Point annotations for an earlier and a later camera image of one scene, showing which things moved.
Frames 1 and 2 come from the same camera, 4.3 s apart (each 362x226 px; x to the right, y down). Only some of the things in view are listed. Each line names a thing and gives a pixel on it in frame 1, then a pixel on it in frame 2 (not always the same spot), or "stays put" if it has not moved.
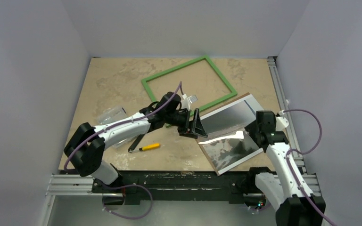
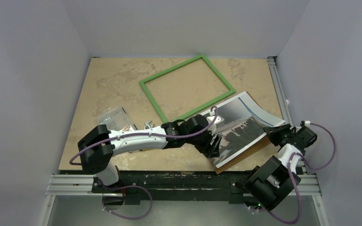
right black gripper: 259,137 → 281,133
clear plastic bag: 107,115 stays put
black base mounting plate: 135,187 stays put
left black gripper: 192,129 → 209,150
